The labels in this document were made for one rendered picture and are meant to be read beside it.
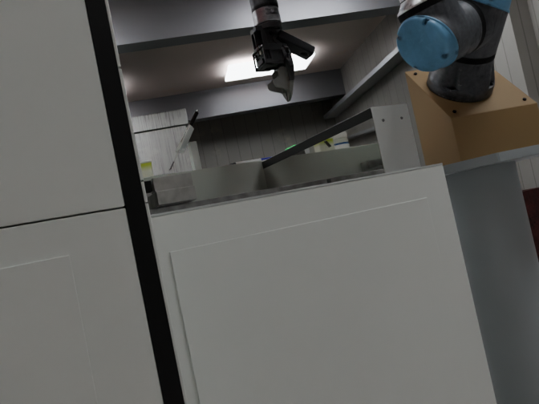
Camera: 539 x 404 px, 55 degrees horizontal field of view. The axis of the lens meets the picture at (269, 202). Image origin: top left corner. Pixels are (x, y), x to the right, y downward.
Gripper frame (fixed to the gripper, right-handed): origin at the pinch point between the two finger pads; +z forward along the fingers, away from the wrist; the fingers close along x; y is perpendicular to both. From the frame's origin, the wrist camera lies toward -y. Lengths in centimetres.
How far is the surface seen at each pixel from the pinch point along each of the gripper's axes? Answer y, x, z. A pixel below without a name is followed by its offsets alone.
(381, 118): 3.5, 40.0, 17.2
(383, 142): 4.2, 40.0, 22.1
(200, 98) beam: -202, -619, -181
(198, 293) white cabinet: 49, 46, 42
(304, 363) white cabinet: 35, 46, 57
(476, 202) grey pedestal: -20, 37, 38
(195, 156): 24.7, -17.0, 10.2
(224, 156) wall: -248, -688, -97
